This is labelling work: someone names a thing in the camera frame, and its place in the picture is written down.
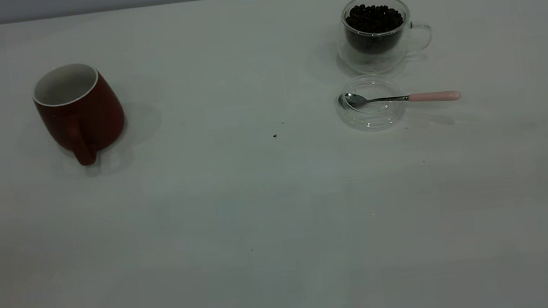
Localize pink-handled metal spoon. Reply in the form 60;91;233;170
338;82;462;112

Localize clear round glass lid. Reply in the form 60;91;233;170
333;72;408;134

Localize dark coffee beans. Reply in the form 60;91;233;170
343;1;407;58

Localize clear double-wall glass cup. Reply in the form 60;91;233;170
332;0;436;78

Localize red ceramic mug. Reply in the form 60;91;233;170
30;59;130;171

